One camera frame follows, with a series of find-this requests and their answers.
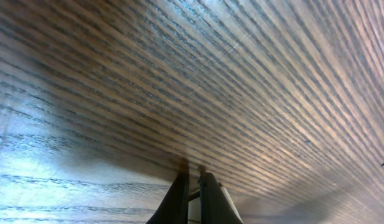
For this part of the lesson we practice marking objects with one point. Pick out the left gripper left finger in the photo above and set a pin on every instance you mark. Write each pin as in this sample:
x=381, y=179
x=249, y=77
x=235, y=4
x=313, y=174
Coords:
x=174, y=207

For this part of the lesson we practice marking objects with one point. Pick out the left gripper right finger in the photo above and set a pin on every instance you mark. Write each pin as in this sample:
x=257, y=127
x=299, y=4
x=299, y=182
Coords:
x=214, y=205

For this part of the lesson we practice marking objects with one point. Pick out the green letter V block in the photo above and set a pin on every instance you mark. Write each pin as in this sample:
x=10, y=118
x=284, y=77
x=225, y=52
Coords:
x=194, y=211

